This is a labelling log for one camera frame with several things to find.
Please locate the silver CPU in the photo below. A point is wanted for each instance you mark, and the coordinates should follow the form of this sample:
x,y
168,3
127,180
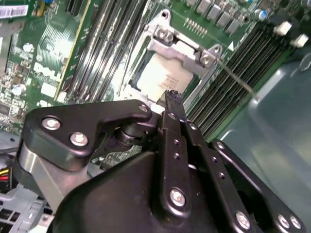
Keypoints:
x,y
158,80

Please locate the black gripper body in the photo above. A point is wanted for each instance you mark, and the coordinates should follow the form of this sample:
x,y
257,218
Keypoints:
x,y
116,206

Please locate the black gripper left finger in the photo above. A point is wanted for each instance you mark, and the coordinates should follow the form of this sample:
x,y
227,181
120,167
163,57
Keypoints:
x,y
43,140

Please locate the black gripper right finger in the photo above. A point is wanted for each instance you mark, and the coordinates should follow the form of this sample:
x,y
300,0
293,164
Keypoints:
x,y
218,174

